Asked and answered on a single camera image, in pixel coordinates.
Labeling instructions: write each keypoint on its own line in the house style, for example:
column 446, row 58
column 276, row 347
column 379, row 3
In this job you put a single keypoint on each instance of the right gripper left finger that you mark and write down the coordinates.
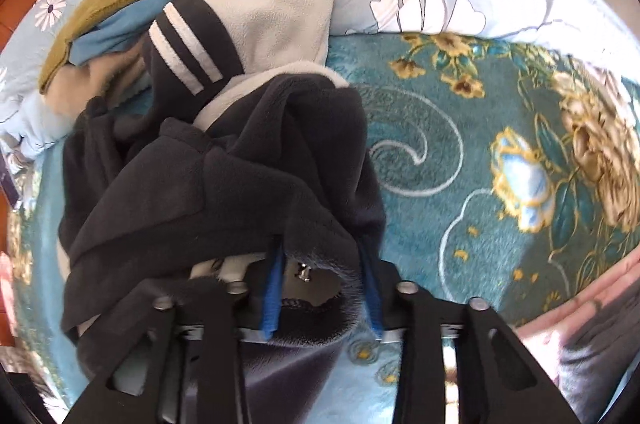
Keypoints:
column 182, row 362

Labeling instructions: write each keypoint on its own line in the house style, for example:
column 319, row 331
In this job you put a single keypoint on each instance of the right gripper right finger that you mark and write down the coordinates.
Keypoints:
column 459, row 363

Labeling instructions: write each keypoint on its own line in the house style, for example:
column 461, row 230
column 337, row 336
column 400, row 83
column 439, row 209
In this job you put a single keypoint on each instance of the black and white fleece jacket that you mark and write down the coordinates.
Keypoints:
column 251, row 145

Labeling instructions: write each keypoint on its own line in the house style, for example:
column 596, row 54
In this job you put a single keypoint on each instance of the teal floral bed blanket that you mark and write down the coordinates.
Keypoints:
column 504, row 168

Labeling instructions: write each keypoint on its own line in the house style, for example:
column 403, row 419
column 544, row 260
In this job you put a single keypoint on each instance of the beige fleece garment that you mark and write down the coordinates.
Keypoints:
column 115, row 77

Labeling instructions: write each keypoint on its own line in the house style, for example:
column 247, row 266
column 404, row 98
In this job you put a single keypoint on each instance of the blue folded garment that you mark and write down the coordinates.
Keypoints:
column 117, row 33

